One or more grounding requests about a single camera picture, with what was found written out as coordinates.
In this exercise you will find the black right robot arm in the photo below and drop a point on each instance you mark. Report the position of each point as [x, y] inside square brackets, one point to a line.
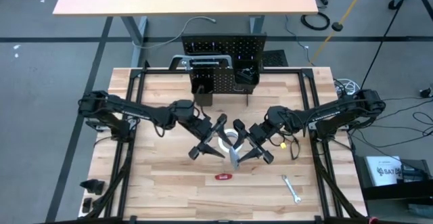
[331, 114]

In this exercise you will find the grey spirit level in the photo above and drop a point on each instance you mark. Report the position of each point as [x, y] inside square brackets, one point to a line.
[234, 159]

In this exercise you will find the wide black pegboard bin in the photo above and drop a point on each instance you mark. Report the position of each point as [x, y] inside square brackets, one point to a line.
[250, 87]

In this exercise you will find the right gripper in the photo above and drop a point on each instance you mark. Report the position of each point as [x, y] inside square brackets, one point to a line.
[258, 134]

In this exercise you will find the white booklet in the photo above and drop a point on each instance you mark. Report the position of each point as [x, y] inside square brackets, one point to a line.
[384, 171]

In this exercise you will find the silver metal peg hook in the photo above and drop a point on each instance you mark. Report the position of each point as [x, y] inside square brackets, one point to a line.
[245, 74]
[251, 71]

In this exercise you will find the red button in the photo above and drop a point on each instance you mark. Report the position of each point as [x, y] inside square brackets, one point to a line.
[373, 221]

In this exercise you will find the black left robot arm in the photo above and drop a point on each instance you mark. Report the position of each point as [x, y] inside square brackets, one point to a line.
[135, 110]

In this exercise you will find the black safety glasses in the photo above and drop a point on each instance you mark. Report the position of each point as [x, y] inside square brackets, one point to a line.
[299, 151]

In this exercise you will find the black side table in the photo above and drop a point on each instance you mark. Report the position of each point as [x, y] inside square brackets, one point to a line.
[389, 193]

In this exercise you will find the tall black pegboard bin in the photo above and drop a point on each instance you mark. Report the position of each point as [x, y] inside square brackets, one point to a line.
[203, 100]

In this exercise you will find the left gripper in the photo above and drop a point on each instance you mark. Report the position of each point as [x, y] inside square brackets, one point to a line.
[203, 129]

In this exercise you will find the black aluminium table frame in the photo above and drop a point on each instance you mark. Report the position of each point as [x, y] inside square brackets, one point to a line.
[162, 71]

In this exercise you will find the silver curved pegboard hook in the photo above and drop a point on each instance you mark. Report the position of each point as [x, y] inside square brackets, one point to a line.
[191, 46]
[213, 46]

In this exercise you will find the silver combination wrench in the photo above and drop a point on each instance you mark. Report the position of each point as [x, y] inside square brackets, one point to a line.
[291, 188]

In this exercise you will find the black perforated pegboard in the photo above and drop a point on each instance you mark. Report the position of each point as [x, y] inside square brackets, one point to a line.
[236, 46]

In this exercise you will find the black grid mat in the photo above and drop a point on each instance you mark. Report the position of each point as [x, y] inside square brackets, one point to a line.
[275, 58]

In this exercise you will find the large black plastic bracket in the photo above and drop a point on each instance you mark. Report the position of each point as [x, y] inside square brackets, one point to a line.
[93, 186]

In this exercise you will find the black round floor weight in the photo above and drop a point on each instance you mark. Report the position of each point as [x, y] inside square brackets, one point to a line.
[337, 26]

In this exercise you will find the small black plastic bracket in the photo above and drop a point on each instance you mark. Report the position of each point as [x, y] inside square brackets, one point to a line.
[87, 205]

